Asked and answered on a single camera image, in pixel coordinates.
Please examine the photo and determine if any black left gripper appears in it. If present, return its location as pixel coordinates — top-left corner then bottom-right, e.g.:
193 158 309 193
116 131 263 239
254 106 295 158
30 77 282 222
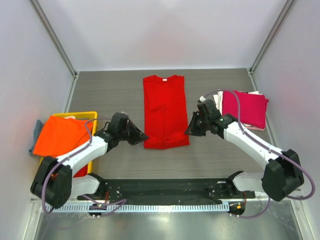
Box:
117 119 149 146

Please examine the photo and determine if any folded pink t-shirt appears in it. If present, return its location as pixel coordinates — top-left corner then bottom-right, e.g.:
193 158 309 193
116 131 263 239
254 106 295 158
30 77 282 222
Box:
245 124 265 131

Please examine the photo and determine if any orange t-shirt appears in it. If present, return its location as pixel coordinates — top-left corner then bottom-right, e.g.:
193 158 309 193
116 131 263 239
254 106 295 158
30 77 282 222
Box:
31 115 93 158

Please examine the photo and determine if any grey t-shirt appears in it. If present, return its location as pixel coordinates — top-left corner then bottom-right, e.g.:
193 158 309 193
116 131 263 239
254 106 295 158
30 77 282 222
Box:
28 119 44 156

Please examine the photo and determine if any dark red t-shirt in bin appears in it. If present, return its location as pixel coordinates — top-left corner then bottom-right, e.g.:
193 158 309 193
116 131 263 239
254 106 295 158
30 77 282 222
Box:
73 165 88 178

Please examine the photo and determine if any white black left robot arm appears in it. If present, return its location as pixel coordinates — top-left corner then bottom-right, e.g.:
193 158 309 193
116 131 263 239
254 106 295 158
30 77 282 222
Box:
30 112 149 209

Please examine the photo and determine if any white slotted cable duct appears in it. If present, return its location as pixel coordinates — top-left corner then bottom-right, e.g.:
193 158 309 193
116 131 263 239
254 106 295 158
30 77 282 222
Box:
52 201 230 214

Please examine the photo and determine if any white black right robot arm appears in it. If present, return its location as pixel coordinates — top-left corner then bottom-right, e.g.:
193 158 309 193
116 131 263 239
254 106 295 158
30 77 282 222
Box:
185 97 305 202

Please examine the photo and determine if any left aluminium frame post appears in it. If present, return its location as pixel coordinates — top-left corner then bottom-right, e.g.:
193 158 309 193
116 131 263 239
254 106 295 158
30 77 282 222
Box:
29 0 78 79

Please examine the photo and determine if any yellow plastic bin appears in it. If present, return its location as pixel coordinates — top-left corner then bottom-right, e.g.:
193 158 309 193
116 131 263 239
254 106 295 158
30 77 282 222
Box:
34 111 98 180

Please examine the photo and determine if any right aluminium frame post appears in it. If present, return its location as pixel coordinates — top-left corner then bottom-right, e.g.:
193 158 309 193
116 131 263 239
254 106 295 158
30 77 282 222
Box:
248 0 297 75

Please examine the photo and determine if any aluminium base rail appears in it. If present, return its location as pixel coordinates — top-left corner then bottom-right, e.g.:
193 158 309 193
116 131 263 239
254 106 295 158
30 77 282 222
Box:
30 179 305 203

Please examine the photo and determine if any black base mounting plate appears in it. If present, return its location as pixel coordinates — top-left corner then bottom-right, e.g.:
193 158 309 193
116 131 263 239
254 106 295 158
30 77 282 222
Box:
88 178 256 206

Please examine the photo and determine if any folded magenta t-shirt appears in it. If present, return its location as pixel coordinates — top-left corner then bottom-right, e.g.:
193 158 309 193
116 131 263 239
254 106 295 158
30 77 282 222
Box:
222 91 269 129

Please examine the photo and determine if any aluminium frame post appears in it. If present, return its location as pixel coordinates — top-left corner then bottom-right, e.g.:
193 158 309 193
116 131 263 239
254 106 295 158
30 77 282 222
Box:
248 0 297 75
29 0 78 79

